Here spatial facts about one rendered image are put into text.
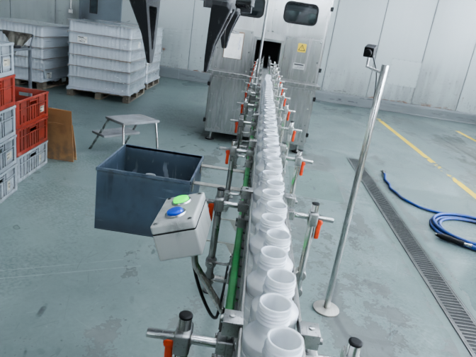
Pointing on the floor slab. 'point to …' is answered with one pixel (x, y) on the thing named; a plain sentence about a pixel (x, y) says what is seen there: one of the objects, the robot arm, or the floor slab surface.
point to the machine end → (276, 37)
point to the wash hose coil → (442, 221)
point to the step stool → (125, 127)
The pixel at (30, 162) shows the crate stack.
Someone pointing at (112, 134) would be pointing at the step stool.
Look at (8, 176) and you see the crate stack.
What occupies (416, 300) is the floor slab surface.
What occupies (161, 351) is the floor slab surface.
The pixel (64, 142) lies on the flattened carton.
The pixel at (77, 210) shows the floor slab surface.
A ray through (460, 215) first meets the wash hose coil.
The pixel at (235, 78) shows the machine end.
